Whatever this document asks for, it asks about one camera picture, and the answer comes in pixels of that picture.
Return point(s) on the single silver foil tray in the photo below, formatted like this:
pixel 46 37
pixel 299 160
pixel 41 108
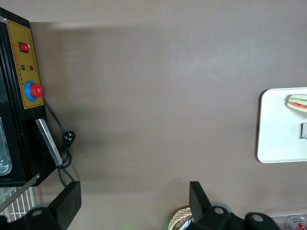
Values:
pixel 4 153

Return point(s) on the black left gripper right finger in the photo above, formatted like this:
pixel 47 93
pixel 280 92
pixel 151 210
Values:
pixel 201 208

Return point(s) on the red cola bottle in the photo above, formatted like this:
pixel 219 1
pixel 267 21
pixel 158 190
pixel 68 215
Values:
pixel 296 224

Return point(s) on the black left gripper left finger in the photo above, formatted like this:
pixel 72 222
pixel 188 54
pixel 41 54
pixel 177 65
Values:
pixel 62 206

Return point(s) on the stacked silver foil trays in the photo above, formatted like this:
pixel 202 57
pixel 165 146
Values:
pixel 188 222

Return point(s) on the light wicker basket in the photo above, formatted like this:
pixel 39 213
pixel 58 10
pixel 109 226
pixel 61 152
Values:
pixel 177 215

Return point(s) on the black sealing machine yellow panel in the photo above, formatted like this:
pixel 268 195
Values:
pixel 21 119

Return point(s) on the small flat black box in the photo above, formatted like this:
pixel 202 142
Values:
pixel 304 130

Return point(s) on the beige plastic serving tray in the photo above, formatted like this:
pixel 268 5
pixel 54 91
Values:
pixel 275 131

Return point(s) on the triangular wrapped sandwich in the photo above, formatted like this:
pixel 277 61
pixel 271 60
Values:
pixel 297 103

